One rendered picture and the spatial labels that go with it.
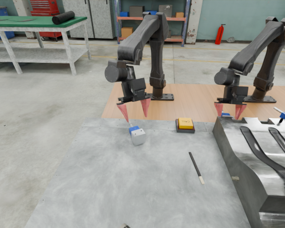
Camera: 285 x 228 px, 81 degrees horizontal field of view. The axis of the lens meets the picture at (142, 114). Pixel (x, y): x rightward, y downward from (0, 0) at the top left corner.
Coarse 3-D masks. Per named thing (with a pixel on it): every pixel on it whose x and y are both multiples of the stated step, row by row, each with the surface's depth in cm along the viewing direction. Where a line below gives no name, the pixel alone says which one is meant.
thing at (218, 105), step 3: (216, 102) 78; (219, 102) 77; (222, 102) 79; (225, 102) 79; (228, 102) 79; (216, 105) 80; (219, 105) 75; (222, 105) 75; (216, 108) 80; (219, 108) 76; (222, 108) 75; (219, 111) 76; (219, 114) 77
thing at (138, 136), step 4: (132, 128) 73; (136, 128) 73; (132, 132) 69; (136, 132) 69; (140, 132) 69; (144, 132) 69; (132, 136) 70; (136, 136) 67; (140, 136) 68; (144, 136) 69; (132, 140) 72; (136, 140) 69; (140, 140) 70; (144, 140) 71; (136, 144) 70
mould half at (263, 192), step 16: (224, 128) 66; (256, 128) 66; (224, 144) 64; (240, 144) 60; (272, 144) 59; (224, 160) 64; (240, 160) 52; (256, 160) 52; (240, 176) 52; (256, 176) 44; (272, 176) 44; (240, 192) 52; (256, 192) 44; (272, 192) 40; (256, 208) 44; (272, 208) 42; (256, 224) 44; (272, 224) 41
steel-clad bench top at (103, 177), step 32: (96, 128) 79; (128, 128) 79; (160, 128) 79; (64, 160) 64; (96, 160) 64; (128, 160) 64; (160, 160) 64; (64, 192) 54; (96, 192) 54; (128, 192) 54; (160, 192) 54; (192, 192) 54; (224, 192) 54; (32, 224) 46; (64, 224) 46; (96, 224) 46; (128, 224) 46; (160, 224) 46; (192, 224) 46; (224, 224) 46
